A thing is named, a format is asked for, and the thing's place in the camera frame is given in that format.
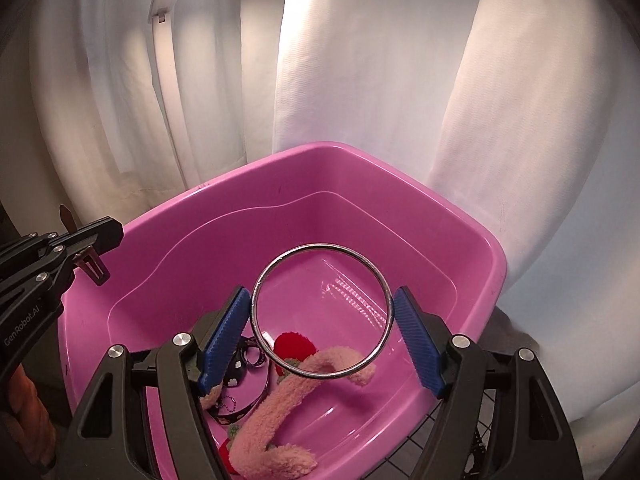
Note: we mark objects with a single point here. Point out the silver metal bangle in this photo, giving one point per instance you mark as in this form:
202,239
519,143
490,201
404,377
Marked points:
254,310

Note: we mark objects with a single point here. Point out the pink plastic tub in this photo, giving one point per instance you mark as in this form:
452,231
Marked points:
350,200

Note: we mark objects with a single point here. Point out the white black grid tablecloth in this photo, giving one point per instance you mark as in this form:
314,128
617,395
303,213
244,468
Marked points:
400,455

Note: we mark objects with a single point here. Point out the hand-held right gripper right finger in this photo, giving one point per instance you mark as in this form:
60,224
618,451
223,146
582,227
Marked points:
417,340

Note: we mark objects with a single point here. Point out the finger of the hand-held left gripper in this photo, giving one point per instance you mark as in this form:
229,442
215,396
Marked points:
95,235
45,272

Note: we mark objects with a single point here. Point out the pink fluffy headband red pompom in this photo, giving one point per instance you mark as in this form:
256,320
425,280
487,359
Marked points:
280,410

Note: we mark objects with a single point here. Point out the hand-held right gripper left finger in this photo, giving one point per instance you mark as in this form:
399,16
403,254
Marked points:
225,340

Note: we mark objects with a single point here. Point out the person's left hand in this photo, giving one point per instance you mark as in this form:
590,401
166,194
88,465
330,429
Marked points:
35,400

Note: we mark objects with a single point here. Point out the white curtain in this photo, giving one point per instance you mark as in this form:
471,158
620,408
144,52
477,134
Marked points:
350,60

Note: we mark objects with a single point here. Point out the gold hair claw clip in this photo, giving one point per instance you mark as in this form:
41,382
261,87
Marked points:
92,267

